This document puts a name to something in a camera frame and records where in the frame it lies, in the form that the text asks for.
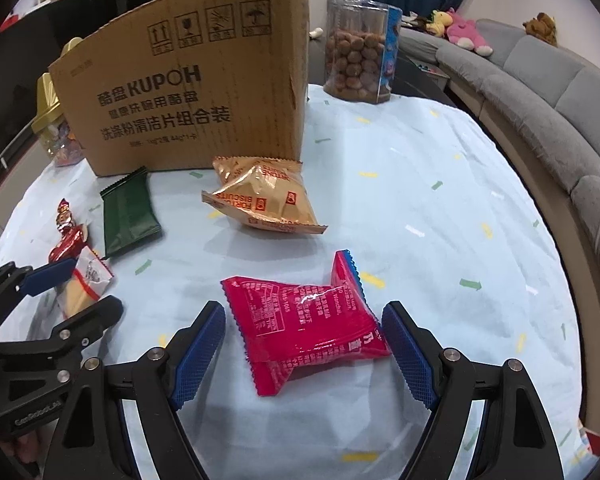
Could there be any brown cardboard box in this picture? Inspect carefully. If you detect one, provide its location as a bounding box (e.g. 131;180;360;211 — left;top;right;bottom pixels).
47;0;312;178

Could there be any grey curved sofa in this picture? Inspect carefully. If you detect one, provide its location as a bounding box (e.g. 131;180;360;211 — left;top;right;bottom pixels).
397;17;600;441

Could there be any pink plush toy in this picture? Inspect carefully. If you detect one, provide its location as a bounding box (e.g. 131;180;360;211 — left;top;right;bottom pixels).
445;8;495;57

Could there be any brown twisted candy wrapper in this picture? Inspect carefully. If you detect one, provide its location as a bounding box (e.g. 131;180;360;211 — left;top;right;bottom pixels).
55;198;76;236

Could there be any light blue confetti cloth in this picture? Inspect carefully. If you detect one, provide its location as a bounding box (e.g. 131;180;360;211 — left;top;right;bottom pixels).
0;82;588;480

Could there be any pink snack packet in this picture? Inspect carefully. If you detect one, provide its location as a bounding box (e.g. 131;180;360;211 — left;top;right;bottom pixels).
221;249;392;397

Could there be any yellow plush toy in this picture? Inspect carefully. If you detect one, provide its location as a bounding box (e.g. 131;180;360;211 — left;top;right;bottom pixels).
427;9;453;36

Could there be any orange biscuit packet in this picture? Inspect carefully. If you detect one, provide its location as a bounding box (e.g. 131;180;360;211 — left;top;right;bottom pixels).
201;156;329;235

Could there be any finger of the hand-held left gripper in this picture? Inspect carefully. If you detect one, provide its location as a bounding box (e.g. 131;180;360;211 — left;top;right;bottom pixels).
0;258;78;341
0;295;124;386

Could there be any dark green snack packet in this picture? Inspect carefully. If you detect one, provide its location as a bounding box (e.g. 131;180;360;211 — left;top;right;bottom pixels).
100;166;162;260

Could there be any black curved television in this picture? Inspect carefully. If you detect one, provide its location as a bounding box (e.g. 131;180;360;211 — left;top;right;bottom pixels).
0;25;66;191

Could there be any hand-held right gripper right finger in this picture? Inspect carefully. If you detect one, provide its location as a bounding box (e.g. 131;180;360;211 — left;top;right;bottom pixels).
381;301;566;480

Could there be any red shiny candy packet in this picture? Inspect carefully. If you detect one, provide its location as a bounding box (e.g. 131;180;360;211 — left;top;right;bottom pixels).
48;227;88;263

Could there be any brown plush bear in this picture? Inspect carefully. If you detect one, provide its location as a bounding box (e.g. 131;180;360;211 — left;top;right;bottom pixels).
524;11;558;47

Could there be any black upright piano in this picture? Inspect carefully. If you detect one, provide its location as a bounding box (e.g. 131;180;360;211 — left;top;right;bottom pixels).
45;0;201;61

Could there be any gold-lidded clear candy jar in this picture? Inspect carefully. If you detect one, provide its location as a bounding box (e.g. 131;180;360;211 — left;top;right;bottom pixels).
32;37;88;168

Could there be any white and red snack packet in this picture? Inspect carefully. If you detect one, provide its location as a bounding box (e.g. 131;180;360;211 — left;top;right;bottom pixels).
57;247;116;318

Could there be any clear jar of chocolate balls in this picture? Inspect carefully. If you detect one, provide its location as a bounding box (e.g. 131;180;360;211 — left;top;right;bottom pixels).
323;0;403;103

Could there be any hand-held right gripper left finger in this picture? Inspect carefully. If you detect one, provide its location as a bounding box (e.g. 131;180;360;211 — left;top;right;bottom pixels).
45;300;227;480

